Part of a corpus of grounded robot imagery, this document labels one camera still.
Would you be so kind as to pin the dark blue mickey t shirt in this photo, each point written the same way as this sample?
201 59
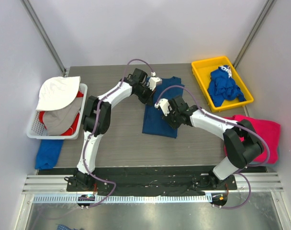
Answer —
153 123

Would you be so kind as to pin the white t shirt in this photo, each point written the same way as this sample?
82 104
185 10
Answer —
57 93

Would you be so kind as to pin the aluminium frame post left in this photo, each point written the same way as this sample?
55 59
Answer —
42 32

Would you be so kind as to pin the yellow plastic tray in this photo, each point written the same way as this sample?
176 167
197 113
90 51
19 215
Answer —
201 70

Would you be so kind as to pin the pink folded t shirt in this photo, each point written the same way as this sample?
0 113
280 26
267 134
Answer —
268 130

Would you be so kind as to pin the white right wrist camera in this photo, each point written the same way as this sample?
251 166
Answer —
165 106

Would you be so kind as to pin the aluminium frame post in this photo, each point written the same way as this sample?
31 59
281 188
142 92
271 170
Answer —
269 4
42 32

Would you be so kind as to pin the red t shirt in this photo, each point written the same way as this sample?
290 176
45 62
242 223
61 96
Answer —
71 130

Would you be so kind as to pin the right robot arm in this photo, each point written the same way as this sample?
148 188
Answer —
241 141

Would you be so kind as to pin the white plastic laundry basket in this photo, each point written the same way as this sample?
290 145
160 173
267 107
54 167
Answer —
37 130

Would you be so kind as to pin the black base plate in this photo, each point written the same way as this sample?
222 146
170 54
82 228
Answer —
104 175

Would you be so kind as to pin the slotted cable duct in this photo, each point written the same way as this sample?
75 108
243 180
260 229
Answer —
87 198

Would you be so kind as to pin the grey folded t shirt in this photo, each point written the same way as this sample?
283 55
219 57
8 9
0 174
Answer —
260 160

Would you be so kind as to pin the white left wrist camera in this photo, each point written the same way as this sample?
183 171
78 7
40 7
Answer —
153 81

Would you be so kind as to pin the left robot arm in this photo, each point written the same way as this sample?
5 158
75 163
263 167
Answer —
96 121

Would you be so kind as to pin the checkered cloth bottom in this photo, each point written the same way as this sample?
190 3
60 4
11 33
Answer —
64 227

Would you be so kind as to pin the aluminium frame post right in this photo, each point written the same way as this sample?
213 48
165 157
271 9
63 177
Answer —
269 4

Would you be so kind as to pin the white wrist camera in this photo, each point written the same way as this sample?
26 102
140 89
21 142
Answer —
165 106
153 81

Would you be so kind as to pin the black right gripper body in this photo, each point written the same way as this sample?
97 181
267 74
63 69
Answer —
171 118

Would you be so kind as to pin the blue folded t shirt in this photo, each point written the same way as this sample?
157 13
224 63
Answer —
48 154

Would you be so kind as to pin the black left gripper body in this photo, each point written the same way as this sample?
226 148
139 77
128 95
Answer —
147 93

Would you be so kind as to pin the royal blue t shirt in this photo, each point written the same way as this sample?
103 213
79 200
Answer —
223 87

